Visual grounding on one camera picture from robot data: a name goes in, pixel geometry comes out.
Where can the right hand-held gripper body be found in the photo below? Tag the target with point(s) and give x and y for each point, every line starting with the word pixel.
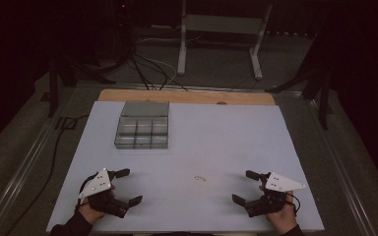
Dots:
pixel 280 184

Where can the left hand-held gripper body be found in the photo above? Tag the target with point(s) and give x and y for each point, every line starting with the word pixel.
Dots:
pixel 95 184

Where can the clear plastic compartment box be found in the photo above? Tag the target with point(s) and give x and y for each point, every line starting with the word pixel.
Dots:
pixel 142 126

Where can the person's left hand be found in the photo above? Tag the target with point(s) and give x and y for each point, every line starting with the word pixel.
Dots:
pixel 91 214

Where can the person's right hand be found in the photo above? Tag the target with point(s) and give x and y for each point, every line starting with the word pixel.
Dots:
pixel 283 217

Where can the white table mat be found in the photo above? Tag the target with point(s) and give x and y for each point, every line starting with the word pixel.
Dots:
pixel 229 147

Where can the black metal stand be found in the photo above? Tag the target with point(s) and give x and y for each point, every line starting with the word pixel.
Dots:
pixel 324 105
pixel 53 95

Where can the white metal stand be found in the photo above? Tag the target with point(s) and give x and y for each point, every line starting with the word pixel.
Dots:
pixel 221 24

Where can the aluminium floor rail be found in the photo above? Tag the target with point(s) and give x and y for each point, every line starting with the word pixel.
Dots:
pixel 341 170
pixel 19 177

